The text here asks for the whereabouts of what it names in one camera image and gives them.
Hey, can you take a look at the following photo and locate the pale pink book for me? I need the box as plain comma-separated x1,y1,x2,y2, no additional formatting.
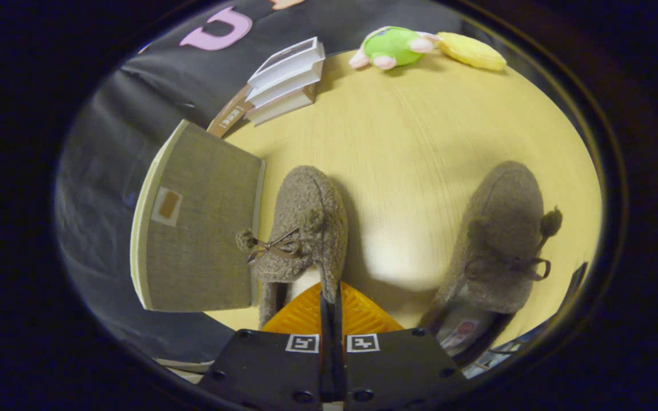
244,83,317,126

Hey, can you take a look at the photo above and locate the grey fabric storage box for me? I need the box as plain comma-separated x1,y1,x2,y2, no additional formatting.
130,119,266,313

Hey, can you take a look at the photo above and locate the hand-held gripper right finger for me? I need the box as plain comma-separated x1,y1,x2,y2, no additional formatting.
335,281,467,411

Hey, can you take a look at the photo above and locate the green and pink plush toy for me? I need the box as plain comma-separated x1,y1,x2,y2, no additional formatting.
349,26,441,71

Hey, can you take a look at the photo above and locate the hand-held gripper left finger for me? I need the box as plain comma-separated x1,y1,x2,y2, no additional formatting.
198,281,330,411

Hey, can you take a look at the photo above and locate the brown book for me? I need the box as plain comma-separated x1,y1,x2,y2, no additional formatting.
207,84,254,139

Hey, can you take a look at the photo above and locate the brown fuzzy shoe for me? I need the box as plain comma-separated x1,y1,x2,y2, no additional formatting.
235,166,349,329
418,160,564,366

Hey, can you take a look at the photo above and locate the black backdrop cloth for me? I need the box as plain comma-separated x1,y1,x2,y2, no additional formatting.
55,0,461,366

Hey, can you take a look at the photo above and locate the yellow plush toy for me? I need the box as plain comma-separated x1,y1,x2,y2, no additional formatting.
436,31,508,72

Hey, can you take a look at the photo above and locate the thick white book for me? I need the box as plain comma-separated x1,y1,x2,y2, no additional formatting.
246,60,324,109

